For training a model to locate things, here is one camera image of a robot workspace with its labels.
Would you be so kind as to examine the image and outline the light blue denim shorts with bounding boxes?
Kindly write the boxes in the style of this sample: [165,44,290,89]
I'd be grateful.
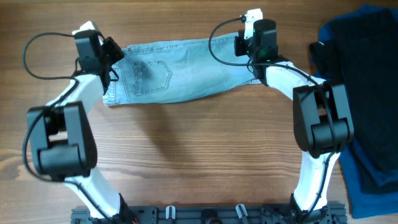
[103,33,260,106]

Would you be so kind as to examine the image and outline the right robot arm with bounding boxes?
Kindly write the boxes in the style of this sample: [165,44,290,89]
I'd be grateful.
[234,28,354,223]

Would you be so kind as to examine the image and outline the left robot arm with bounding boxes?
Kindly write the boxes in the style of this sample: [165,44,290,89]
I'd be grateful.
[22,30,138,223]

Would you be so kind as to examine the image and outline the blue garment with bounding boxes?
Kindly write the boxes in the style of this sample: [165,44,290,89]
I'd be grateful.
[309,3,398,220]

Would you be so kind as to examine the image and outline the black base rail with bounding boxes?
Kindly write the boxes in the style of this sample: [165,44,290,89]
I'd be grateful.
[70,203,348,224]

